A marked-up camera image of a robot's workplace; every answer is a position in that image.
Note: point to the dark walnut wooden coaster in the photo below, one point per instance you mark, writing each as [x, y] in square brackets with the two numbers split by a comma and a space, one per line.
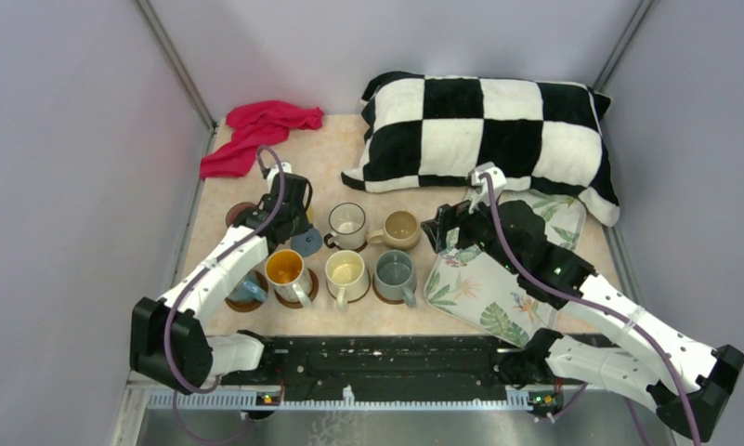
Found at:
[357, 250]

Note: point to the white dark-rimmed mug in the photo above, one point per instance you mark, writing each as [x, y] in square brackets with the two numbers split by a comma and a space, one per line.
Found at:
[348, 226]

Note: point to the pink mug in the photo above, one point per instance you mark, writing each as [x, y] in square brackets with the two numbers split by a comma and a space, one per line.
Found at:
[239, 211]

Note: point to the orange cup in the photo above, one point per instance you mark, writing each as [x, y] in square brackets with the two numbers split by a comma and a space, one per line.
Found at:
[283, 266]

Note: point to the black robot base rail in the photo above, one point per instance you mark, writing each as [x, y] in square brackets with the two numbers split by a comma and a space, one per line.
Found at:
[428, 368]

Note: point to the floral white tray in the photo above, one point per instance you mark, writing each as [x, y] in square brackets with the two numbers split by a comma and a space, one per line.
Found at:
[472, 287]

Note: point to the brown wooden coaster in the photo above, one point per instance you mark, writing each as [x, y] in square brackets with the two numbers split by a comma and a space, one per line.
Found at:
[245, 303]

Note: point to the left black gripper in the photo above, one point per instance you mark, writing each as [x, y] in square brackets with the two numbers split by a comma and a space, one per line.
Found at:
[304, 223]

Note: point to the black white checkered pillow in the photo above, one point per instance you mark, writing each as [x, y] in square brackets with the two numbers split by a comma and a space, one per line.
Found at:
[432, 131]

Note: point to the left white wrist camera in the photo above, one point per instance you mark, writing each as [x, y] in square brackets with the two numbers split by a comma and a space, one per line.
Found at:
[275, 169]

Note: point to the cream ceramic mug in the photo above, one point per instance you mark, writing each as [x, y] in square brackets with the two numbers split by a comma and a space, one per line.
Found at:
[346, 271]

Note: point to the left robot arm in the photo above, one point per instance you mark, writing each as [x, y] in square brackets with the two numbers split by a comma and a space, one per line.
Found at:
[168, 343]

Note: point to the beige ceramic mug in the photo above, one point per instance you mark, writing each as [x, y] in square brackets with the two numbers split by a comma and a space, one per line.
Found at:
[401, 231]

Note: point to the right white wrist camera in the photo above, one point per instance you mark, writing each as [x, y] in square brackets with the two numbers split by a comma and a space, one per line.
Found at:
[485, 185]

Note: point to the crumpled pink cloth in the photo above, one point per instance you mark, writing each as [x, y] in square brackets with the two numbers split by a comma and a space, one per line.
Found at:
[264, 123]

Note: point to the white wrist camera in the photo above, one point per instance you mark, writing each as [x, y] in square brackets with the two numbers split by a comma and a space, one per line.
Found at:
[275, 169]
[485, 185]

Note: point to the grey ceramic mug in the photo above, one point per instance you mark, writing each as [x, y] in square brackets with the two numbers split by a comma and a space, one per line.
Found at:
[395, 277]

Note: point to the blue-grey apple coaster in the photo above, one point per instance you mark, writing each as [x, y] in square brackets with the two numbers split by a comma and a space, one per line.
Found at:
[308, 243]

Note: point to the amber wooden coaster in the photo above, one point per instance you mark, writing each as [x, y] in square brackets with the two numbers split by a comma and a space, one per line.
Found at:
[350, 300]
[300, 292]
[386, 300]

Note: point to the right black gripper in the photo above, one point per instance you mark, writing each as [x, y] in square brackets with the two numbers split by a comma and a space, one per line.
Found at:
[450, 216]

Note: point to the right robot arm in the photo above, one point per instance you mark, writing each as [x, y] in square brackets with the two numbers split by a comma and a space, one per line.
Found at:
[684, 382]

